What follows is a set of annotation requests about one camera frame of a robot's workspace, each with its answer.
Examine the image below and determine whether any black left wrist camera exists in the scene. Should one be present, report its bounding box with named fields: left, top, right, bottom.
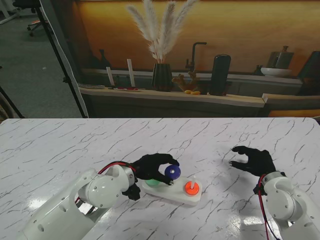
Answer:
left=121, top=183, right=142, bottom=201

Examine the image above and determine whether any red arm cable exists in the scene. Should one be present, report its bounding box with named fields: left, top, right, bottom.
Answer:
left=257, top=173, right=272, bottom=240
left=97, top=161, right=137, bottom=176

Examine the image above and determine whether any medium purple ring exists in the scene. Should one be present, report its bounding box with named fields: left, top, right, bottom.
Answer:
left=164, top=164, right=181, bottom=181

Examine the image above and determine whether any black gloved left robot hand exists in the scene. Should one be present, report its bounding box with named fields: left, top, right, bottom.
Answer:
left=131, top=153, right=181, bottom=186

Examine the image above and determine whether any black office chair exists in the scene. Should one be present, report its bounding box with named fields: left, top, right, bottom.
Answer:
left=12, top=0, right=50, bottom=37

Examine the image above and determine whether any printed kitchen scene backdrop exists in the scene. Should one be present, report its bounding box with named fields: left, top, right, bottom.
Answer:
left=41, top=0, right=320, bottom=118

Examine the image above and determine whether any small orange ring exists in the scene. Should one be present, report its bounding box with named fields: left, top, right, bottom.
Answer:
left=184, top=181, right=201, bottom=196

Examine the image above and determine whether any red left arm cable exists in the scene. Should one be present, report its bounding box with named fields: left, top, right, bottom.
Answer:
left=97, top=161, right=137, bottom=176

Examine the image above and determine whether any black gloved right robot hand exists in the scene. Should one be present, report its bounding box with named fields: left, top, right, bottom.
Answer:
left=228, top=145, right=277, bottom=177

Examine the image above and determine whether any large green ring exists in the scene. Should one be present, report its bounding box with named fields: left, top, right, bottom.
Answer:
left=144, top=178, right=161, bottom=188

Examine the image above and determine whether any white three-rod Hanoi tower base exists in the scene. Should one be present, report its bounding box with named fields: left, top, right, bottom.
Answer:
left=141, top=176, right=203, bottom=207

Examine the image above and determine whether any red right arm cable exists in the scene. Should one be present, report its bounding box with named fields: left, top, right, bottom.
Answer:
left=257, top=173, right=272, bottom=240

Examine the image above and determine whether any white desk leg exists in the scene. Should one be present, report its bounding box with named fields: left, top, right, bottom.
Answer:
left=0, top=0, right=22, bottom=25

